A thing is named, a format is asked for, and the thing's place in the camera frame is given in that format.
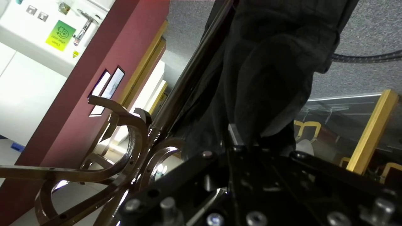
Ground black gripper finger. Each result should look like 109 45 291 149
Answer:
226 123 246 154

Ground black jersey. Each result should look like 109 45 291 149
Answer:
167 0 362 158

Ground dark brown coat stand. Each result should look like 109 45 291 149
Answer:
0 94 186 226

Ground white upper kitchen cabinets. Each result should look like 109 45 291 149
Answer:
0 39 73 149

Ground wooden door frame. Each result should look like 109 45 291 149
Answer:
117 20 171 116

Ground yellow wooden post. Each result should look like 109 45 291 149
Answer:
345 88 402 176

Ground black floor cable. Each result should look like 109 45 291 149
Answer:
332 47 402 65

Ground green wall sign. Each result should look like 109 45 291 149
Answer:
44 19 78 52

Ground wall socket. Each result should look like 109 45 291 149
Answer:
24 3 50 22

